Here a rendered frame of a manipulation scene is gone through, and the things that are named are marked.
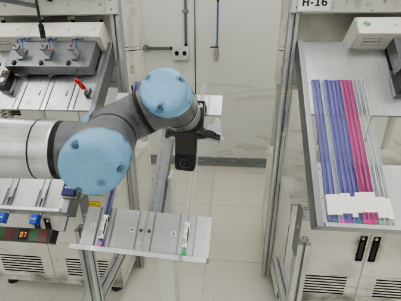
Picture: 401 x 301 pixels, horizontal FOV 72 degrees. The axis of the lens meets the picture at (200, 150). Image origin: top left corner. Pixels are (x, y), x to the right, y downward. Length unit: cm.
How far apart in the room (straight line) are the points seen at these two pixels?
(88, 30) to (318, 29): 95
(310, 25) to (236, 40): 135
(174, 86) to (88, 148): 17
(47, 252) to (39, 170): 126
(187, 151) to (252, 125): 220
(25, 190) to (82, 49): 56
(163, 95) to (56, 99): 82
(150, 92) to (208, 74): 225
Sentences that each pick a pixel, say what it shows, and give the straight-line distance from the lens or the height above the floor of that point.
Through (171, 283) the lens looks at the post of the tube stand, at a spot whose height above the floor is 41.
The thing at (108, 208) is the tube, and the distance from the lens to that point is 80.
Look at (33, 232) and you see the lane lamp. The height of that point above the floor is 66.
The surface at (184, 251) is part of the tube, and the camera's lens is 72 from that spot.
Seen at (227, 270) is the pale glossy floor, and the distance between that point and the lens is 173.
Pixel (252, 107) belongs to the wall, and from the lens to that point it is 273.
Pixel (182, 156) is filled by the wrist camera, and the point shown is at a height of 98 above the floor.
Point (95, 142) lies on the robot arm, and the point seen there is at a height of 111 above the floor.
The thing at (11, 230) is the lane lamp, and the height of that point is 66.
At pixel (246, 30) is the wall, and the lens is 266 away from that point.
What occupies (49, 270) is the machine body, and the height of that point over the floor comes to 14.
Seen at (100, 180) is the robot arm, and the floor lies 107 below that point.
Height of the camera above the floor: 121
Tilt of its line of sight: 21 degrees down
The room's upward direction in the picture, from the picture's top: straight up
